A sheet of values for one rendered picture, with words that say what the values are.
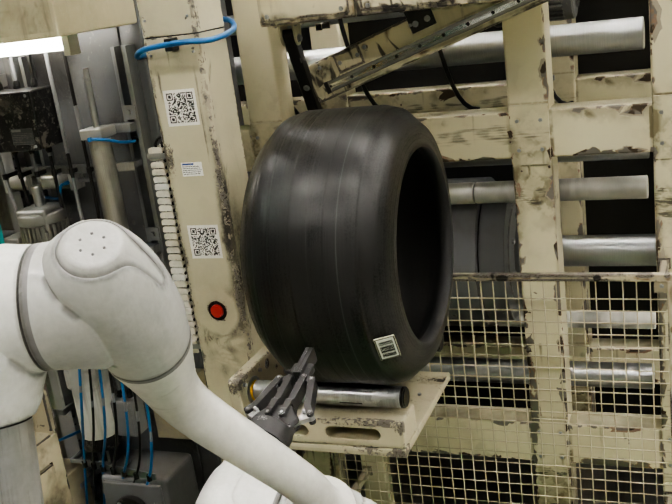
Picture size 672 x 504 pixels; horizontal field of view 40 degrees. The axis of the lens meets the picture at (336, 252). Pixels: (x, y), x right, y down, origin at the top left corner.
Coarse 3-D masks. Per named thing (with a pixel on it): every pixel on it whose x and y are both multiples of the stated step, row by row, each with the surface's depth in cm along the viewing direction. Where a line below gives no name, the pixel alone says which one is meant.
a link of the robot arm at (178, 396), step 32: (192, 352) 103; (128, 384) 100; (160, 384) 100; (192, 384) 107; (160, 416) 110; (192, 416) 110; (224, 416) 113; (224, 448) 114; (256, 448) 116; (288, 448) 121; (288, 480) 119; (320, 480) 122
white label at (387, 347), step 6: (390, 336) 172; (378, 342) 173; (384, 342) 173; (390, 342) 173; (396, 342) 173; (378, 348) 174; (384, 348) 174; (390, 348) 174; (396, 348) 174; (384, 354) 175; (390, 354) 175; (396, 354) 175
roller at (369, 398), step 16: (256, 384) 199; (320, 384) 194; (336, 384) 193; (352, 384) 192; (320, 400) 193; (336, 400) 192; (352, 400) 190; (368, 400) 189; (384, 400) 187; (400, 400) 186
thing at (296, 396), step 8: (304, 376) 160; (296, 384) 158; (304, 384) 159; (296, 392) 157; (304, 392) 159; (288, 400) 154; (296, 400) 156; (280, 408) 153; (288, 408) 153; (296, 408) 156; (280, 416) 152
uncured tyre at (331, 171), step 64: (320, 128) 180; (384, 128) 178; (256, 192) 176; (320, 192) 170; (384, 192) 170; (448, 192) 209; (256, 256) 174; (320, 256) 169; (384, 256) 169; (448, 256) 210; (256, 320) 180; (320, 320) 172; (384, 320) 172; (384, 384) 188
